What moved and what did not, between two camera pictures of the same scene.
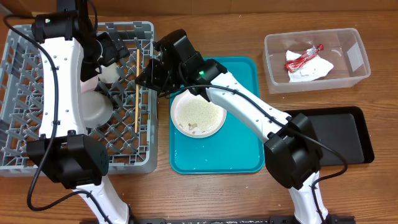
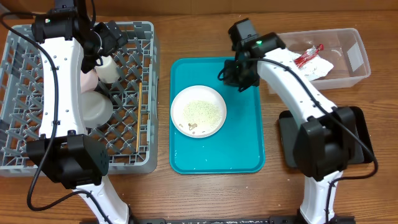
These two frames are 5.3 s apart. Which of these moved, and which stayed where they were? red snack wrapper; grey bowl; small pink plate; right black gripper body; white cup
Moved: right black gripper body
Stayed: white cup; small pink plate; grey bowl; red snack wrapper
